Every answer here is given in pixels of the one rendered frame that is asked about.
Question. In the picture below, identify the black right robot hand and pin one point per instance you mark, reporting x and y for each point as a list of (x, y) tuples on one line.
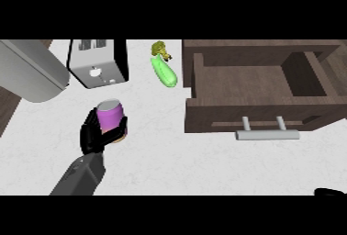
[(328, 192)]

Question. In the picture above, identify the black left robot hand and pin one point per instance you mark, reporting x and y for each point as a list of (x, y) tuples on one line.
[(91, 137)]

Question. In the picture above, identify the purple can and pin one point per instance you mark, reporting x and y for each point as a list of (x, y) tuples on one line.
[(109, 117)]

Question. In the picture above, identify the open brown wooden drawer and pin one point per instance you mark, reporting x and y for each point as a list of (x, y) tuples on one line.
[(257, 98)]

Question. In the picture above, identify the silver toaster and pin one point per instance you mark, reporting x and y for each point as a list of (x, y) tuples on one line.
[(96, 68)]

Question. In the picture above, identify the large grey rounded appliance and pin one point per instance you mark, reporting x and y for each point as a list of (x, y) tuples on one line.
[(29, 71)]

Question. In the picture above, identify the green cucumber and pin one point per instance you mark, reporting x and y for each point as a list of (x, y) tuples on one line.
[(164, 72)]

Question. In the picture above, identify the yellow-green broccoli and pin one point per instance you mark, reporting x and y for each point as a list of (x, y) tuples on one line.
[(161, 49)]

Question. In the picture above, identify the brown wooden cabinet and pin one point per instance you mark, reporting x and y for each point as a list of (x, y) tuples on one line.
[(266, 46)]

